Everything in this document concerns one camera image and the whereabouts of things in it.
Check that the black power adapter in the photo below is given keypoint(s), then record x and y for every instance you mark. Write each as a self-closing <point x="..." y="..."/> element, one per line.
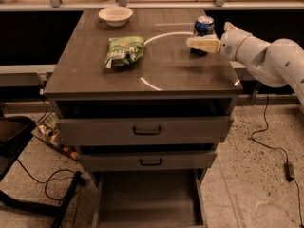
<point x="289" y="171"/>

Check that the bottom drawer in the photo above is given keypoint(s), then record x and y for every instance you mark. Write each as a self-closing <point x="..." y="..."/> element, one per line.
<point x="149" y="199"/>

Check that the wire basket with items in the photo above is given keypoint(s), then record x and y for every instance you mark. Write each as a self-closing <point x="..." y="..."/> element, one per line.
<point x="49" y="134"/>

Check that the blue pepsi can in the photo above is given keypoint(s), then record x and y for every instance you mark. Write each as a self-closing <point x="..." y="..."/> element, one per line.
<point x="204" y="25"/>

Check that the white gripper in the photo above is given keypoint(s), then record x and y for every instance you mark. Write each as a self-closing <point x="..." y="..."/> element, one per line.
<point x="230" y="46"/>

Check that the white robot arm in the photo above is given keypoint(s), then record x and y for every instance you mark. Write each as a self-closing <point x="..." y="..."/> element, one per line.
<point x="274" y="64"/>

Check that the white bowl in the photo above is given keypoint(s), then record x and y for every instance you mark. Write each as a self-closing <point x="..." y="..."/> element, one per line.
<point x="115" y="16"/>

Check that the middle drawer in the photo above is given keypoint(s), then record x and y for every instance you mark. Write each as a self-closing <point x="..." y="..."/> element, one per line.
<point x="147" y="161"/>

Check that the black chair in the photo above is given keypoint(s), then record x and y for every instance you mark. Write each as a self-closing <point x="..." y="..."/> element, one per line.
<point x="15" y="134"/>

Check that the top drawer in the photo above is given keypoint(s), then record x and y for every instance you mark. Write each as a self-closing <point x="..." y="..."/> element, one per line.
<point x="144" y="122"/>

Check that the drawer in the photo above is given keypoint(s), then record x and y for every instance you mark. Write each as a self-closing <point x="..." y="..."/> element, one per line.
<point x="147" y="161"/>
<point x="149" y="199"/>
<point x="144" y="122"/>

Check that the grey drawer cabinet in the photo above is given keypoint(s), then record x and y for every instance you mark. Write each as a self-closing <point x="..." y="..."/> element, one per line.
<point x="167" y="70"/>

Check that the green chip bag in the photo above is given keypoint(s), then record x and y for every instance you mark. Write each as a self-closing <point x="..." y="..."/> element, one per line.
<point x="124" y="51"/>

